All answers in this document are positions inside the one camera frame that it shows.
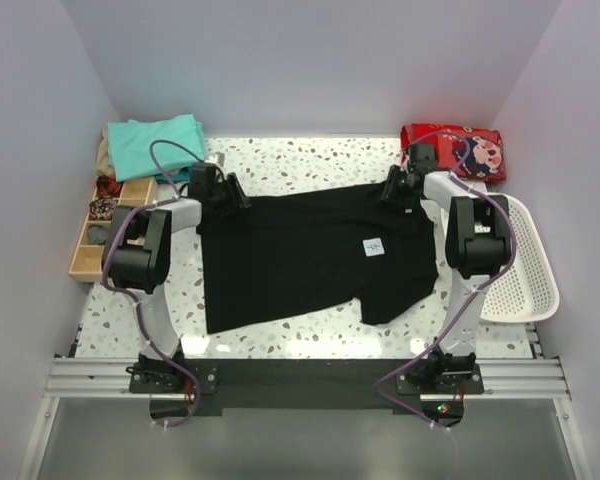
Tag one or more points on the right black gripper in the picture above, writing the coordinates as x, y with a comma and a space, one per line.
389, 185

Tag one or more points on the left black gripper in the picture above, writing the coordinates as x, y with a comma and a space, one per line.
232, 205

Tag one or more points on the black t shirt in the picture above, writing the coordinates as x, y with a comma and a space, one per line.
291, 255

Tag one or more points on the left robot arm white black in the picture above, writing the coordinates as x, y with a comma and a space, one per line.
137, 261

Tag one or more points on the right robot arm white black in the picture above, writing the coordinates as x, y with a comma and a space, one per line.
480, 246

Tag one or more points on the red cartoon print cloth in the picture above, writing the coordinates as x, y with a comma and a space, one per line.
480, 151

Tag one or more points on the red black rolled sock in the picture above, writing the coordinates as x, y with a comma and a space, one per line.
108, 187

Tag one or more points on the patterned rolled sock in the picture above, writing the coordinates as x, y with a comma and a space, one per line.
102, 209

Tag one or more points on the folded beige t shirt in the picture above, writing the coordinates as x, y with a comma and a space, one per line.
103, 167

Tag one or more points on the grey rolled sock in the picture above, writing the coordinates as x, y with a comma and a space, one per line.
97, 235

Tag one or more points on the wooden compartment organizer box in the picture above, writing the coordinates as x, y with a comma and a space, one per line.
86, 261

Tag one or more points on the white perforated plastic basket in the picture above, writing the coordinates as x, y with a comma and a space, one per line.
528, 292

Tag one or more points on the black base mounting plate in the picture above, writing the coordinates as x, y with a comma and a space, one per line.
206, 387

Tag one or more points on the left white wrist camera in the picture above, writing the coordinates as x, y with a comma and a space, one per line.
217, 158

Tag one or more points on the aluminium rail frame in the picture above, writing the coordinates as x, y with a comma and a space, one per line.
503, 379

